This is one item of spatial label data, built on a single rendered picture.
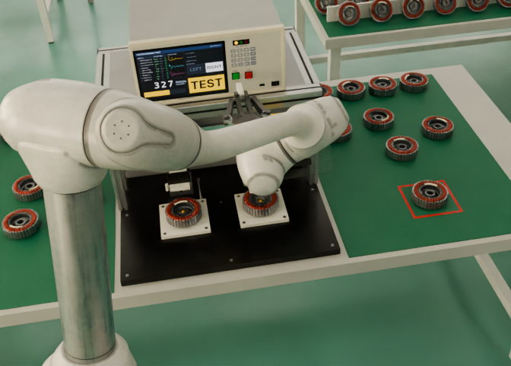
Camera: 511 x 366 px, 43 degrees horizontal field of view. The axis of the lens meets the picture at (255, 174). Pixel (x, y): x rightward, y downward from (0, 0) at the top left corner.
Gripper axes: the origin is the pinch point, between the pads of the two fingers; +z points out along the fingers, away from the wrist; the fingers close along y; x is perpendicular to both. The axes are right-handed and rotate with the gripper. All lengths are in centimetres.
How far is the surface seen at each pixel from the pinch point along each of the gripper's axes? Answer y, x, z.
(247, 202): -0.5, -36.3, -4.8
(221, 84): -4.3, -2.4, 9.5
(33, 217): -67, -40, 6
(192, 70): -12.4, 3.5, 9.5
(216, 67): -5.4, 3.5, 9.5
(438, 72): 90, -43, 68
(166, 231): -26.2, -40.1, -8.9
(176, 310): -30, -118, 27
